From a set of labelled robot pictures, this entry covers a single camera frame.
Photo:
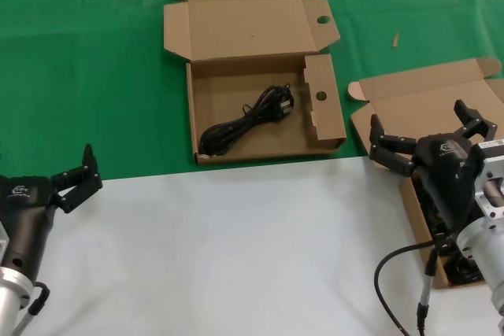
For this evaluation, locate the green table mat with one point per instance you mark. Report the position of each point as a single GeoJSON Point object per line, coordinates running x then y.
{"type": "Point", "coordinates": [78, 76]}

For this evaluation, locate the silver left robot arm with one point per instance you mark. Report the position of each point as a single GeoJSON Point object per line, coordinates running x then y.
{"type": "Point", "coordinates": [10, 292]}

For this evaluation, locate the small tan cardboard strip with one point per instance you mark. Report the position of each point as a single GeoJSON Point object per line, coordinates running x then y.
{"type": "Point", "coordinates": [395, 41]}

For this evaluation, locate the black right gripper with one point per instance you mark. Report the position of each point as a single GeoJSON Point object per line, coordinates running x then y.
{"type": "Point", "coordinates": [447, 172]}

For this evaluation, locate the open cardboard box with holes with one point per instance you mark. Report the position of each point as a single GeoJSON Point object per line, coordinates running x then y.
{"type": "Point", "coordinates": [244, 29]}

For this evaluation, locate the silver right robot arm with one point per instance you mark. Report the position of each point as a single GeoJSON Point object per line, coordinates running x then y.
{"type": "Point", "coordinates": [486, 251]}

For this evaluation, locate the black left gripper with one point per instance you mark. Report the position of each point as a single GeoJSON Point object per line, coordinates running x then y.
{"type": "Point", "coordinates": [23, 214]}

